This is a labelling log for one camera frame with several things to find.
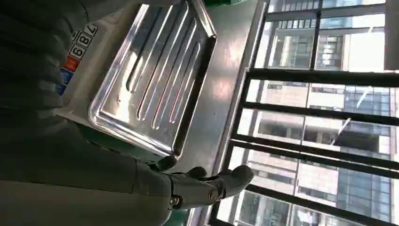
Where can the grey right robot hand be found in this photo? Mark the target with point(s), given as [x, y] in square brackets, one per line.
[78, 174]

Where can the electronic scale with keypad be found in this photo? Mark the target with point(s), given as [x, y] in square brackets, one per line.
[93, 62]

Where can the ribbed grey right arm sleeve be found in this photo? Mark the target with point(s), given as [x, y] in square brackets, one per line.
[31, 68]

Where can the stainless steel scale tray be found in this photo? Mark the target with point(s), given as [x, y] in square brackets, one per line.
[149, 78]

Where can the black window guard railing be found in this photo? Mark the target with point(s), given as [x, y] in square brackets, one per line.
[311, 76]

